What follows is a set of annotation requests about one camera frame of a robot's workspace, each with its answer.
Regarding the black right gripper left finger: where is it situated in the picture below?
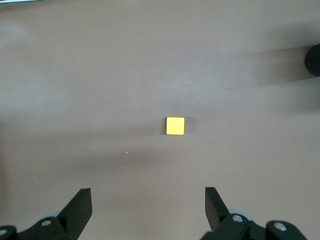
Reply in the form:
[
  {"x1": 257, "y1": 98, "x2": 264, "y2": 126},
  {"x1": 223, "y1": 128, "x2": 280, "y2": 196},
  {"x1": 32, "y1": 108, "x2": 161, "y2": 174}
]
[{"x1": 17, "y1": 187, "x2": 94, "y2": 240}]

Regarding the yellow wooden block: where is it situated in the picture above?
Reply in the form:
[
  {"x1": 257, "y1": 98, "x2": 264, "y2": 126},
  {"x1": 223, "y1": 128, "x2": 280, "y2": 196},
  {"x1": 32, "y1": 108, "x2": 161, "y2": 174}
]
[{"x1": 165, "y1": 116, "x2": 185, "y2": 136}]

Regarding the brown table cover cloth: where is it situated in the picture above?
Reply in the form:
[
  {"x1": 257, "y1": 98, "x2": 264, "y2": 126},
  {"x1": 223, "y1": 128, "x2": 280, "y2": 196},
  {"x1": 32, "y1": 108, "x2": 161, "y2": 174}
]
[{"x1": 0, "y1": 0, "x2": 320, "y2": 240}]

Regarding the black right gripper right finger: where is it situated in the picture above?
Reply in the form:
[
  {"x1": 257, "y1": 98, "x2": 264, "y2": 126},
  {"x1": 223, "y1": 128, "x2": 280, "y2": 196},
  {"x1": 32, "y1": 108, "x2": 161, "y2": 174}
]
[{"x1": 202, "y1": 186, "x2": 266, "y2": 240}]

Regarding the black round object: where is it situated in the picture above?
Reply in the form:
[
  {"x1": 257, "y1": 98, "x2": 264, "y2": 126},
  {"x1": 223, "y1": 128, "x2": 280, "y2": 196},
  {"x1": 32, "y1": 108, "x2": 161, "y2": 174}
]
[{"x1": 304, "y1": 43, "x2": 320, "y2": 77}]

